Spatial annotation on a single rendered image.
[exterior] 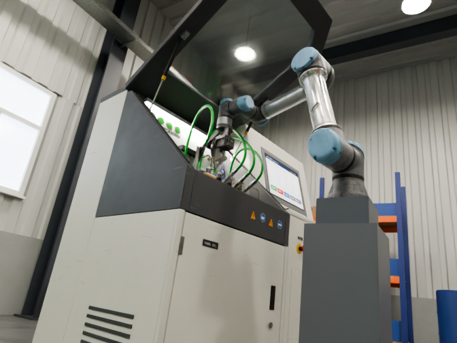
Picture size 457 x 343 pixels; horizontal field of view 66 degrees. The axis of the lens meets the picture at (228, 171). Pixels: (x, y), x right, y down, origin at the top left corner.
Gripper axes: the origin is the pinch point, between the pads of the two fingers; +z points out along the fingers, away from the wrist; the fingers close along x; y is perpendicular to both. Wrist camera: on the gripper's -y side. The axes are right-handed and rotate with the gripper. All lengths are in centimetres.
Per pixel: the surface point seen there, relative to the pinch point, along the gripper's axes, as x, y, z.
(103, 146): -35, -46, -5
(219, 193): -16.5, 21.6, 21.5
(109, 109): -35, -51, -27
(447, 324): 475, 1, 54
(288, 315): 39, 22, 63
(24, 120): 15, -404, -140
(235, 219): -5.5, 21.6, 29.1
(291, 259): 38, 22, 38
